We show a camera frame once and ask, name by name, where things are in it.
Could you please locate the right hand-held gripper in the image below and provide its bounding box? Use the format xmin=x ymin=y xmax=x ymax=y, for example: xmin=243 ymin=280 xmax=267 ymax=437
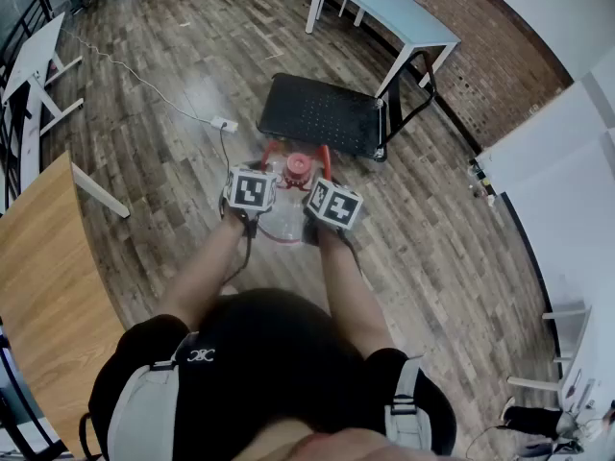
xmin=301 ymin=176 xmax=365 ymax=247

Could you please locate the person's right forearm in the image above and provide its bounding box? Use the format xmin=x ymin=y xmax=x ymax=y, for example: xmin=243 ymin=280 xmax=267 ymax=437
xmin=314 ymin=228 xmax=398 ymax=360

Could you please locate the person's black shirt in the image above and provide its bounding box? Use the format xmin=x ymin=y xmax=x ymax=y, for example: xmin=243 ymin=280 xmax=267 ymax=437
xmin=88 ymin=286 xmax=457 ymax=461

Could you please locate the white work table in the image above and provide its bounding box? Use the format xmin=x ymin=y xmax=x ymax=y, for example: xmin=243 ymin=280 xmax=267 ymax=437
xmin=506 ymin=300 xmax=615 ymax=450

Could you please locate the person's left forearm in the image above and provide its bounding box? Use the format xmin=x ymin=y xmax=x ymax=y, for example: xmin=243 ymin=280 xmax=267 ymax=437
xmin=152 ymin=211 xmax=249 ymax=333

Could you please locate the wooden desk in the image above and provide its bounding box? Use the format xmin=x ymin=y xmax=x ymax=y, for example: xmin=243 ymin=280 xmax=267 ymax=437
xmin=0 ymin=150 xmax=132 ymax=456

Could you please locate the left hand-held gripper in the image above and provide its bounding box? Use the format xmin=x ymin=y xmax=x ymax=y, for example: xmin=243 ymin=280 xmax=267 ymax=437
xmin=220 ymin=163 xmax=280 ymax=237

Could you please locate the white floor cable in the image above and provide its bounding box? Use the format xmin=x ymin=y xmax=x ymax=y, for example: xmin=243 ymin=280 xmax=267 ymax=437
xmin=61 ymin=25 xmax=215 ymax=126

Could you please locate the white tilted-top desk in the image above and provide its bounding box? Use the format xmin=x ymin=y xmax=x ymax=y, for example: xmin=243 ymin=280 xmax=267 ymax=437
xmin=1 ymin=11 xmax=86 ymax=138

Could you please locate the grey harness strap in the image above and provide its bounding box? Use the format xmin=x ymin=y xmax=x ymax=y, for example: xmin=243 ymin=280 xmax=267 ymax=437
xmin=106 ymin=332 xmax=201 ymax=461
xmin=383 ymin=355 xmax=434 ymax=454

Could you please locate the black metal railing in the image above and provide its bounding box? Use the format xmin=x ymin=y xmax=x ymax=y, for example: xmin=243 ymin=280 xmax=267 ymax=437
xmin=0 ymin=0 xmax=55 ymax=213

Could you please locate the black power cable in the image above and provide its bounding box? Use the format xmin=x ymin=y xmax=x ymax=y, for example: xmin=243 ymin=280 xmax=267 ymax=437
xmin=218 ymin=123 xmax=234 ymax=175

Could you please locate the long white-legged pale table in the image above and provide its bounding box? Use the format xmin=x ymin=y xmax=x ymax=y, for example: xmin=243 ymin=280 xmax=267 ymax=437
xmin=305 ymin=0 xmax=462 ymax=99

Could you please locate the black platform cart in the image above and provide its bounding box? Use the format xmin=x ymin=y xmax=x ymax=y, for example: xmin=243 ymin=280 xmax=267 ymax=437
xmin=256 ymin=50 xmax=439 ymax=163

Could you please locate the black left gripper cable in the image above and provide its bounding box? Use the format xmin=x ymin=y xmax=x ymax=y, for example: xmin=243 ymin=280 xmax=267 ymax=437
xmin=219 ymin=218 xmax=255 ymax=288

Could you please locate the clear water jug red cap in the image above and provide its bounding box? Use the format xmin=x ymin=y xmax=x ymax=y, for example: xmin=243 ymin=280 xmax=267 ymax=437
xmin=239 ymin=140 xmax=338 ymax=249

